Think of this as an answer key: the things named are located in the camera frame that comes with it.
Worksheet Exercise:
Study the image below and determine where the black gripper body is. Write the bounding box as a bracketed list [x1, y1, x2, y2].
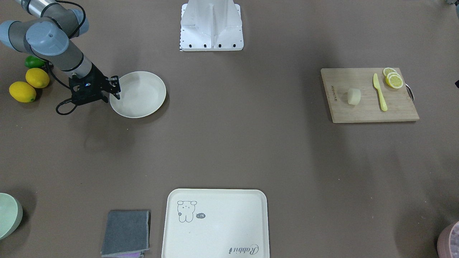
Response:
[69, 64, 107, 106]

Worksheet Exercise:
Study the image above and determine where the round cream plate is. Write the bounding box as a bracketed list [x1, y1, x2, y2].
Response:
[109, 71, 167, 119]

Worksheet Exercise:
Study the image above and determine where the pale steamed bun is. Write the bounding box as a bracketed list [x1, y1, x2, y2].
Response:
[347, 88, 362, 106]

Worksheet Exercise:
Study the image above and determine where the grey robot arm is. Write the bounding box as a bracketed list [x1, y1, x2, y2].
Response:
[0, 0, 121, 106]

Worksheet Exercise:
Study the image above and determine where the cream rabbit serving tray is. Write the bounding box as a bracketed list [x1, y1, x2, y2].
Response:
[162, 189, 270, 258]

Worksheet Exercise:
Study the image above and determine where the yellow lemon upper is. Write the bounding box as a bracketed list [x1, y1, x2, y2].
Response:
[25, 68, 50, 89]

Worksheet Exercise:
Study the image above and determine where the yellow lemon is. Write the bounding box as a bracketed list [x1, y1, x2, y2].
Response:
[25, 68, 50, 89]
[9, 81, 37, 103]

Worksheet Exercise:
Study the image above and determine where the green lime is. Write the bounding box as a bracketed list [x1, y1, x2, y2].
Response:
[24, 56, 46, 69]

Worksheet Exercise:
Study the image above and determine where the yellow lemon lower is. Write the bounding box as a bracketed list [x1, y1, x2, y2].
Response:
[9, 81, 37, 103]

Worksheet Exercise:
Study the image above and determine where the mint green bowl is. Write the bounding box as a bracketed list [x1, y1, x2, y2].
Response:
[0, 193, 23, 240]

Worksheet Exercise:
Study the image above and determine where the grey folded cloth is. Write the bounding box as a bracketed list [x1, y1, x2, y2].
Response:
[101, 210, 150, 258]

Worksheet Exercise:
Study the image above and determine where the wooden cutting board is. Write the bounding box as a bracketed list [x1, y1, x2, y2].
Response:
[320, 68, 420, 123]

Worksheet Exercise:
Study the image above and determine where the yellow plastic knife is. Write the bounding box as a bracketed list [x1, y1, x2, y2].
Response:
[373, 73, 388, 112]

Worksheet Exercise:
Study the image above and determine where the lemon slice top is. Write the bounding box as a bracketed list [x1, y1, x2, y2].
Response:
[383, 67, 397, 77]

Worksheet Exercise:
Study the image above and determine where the lemon slice back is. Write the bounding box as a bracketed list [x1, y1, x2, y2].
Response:
[385, 72, 401, 80]

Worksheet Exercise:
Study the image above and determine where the pink bowl with ice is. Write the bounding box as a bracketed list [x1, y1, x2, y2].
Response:
[437, 222, 459, 258]

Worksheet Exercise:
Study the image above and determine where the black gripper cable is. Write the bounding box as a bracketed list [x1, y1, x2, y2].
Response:
[48, 62, 77, 116]

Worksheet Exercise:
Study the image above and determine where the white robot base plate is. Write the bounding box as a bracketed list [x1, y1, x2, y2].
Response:
[179, 0, 244, 51]

